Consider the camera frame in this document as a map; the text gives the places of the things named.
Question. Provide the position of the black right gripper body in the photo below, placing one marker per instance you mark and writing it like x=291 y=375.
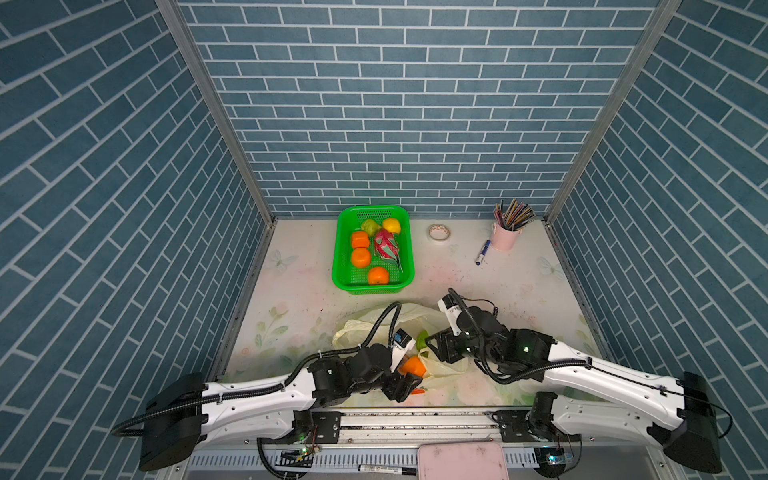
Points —
x=456 y=346

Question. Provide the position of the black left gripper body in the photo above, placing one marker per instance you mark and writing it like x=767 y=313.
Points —
x=392 y=385

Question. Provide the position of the green lettuce toy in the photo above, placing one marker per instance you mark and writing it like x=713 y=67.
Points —
x=421 y=340

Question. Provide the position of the pink dragon fruit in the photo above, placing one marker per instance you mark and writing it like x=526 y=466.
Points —
x=387 y=248

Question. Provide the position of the yellow green pear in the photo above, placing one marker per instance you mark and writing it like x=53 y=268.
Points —
x=370 y=227

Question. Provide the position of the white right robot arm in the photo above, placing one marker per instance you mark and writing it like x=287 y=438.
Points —
x=675 y=413

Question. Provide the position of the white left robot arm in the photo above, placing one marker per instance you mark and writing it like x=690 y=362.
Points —
x=190 y=412

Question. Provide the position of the black marker pen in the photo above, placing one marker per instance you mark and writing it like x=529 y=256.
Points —
x=383 y=469

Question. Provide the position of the blue white marker pen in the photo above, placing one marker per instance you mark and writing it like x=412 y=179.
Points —
x=482 y=254

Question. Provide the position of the pink box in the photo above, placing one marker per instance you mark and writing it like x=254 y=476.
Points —
x=462 y=461

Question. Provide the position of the tape roll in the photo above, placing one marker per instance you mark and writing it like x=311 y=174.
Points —
x=439 y=233

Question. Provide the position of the pink pencil cup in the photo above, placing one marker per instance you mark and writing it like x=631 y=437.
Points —
x=503 y=239

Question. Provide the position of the green plastic basket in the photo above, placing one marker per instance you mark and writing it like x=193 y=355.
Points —
x=354 y=280

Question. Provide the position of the coloured pencils bunch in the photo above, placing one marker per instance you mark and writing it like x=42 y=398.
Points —
x=513 y=216

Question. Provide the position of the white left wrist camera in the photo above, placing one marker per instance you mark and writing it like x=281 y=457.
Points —
x=402 y=343

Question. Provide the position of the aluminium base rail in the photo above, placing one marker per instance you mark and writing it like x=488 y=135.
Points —
x=589 y=440

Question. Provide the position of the aluminium corner post right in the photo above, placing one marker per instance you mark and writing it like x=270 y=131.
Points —
x=656 y=26

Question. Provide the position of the aluminium corner post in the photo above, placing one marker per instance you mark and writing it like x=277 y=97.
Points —
x=182 y=36
x=656 y=26

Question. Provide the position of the aluminium corner post left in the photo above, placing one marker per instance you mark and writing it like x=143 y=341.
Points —
x=182 y=36

